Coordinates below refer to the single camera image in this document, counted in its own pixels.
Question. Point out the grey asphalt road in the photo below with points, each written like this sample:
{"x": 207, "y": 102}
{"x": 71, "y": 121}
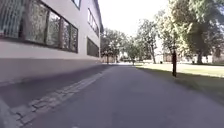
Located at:
{"x": 133, "y": 100}

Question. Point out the distant low building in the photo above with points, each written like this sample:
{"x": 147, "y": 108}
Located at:
{"x": 166, "y": 58}

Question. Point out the thin tree trunk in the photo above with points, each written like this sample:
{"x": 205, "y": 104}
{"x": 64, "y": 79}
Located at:
{"x": 174, "y": 66}

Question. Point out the large pale hall building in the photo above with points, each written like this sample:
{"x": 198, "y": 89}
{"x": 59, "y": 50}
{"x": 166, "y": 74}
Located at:
{"x": 50, "y": 53}

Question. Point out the dark paved strip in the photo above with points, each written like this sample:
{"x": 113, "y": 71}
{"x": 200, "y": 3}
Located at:
{"x": 40, "y": 86}

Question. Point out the grey cobblestone strip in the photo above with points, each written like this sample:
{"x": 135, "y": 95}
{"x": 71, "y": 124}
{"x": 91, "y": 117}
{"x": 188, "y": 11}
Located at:
{"x": 43, "y": 103}

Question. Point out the row of park trees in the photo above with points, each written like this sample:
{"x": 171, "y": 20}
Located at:
{"x": 186, "y": 26}

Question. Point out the grass verge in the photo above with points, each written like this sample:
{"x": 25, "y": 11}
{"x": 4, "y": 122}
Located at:
{"x": 200, "y": 70}

